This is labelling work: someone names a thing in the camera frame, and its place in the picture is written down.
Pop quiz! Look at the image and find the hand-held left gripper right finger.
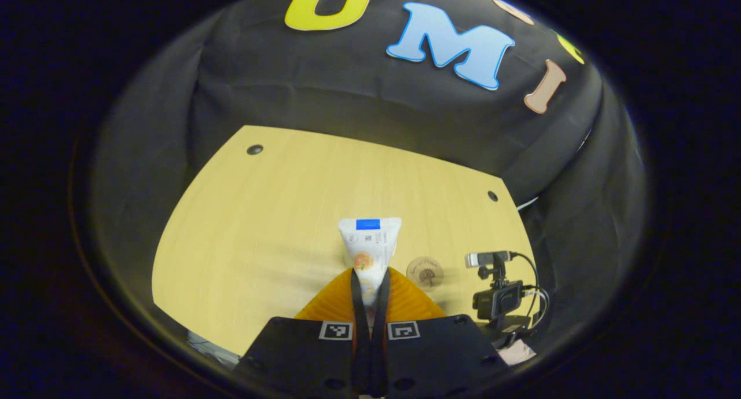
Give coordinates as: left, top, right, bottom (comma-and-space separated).
370, 267, 510, 399

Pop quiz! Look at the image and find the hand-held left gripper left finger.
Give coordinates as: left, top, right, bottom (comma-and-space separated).
234, 269, 371, 399

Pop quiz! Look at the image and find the round wooden coaster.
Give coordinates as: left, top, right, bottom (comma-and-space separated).
406, 256, 445, 288

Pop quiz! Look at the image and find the white toothpaste tube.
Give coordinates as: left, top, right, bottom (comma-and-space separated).
338, 217, 402, 330

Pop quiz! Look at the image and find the black backdrop cloth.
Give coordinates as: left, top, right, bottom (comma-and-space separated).
87, 0, 649, 353

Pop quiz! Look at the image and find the black cable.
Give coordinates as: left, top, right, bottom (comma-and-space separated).
508, 251, 549, 333

